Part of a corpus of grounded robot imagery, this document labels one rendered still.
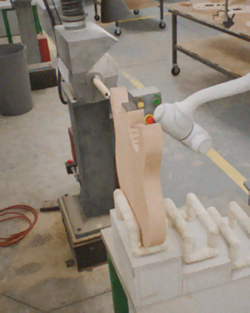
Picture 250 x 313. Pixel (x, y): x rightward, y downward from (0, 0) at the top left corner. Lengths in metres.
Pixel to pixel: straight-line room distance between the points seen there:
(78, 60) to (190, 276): 0.93
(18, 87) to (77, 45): 3.12
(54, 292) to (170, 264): 1.51
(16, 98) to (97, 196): 2.47
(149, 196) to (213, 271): 0.39
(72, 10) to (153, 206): 1.03
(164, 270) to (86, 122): 1.26
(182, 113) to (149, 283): 0.73
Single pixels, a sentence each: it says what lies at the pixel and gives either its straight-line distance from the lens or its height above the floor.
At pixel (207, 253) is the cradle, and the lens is 1.28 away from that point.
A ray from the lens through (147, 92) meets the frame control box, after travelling 2.17.
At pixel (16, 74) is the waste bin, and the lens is 4.69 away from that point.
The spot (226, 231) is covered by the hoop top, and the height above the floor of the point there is 1.05.
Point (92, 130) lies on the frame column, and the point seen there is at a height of 0.89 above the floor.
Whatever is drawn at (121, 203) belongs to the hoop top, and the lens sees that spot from 1.21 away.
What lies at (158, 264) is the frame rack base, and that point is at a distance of 1.19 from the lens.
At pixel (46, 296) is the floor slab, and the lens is 2.64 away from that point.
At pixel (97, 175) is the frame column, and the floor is 0.58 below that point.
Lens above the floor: 1.96
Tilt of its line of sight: 30 degrees down
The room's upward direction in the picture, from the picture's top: 5 degrees counter-clockwise
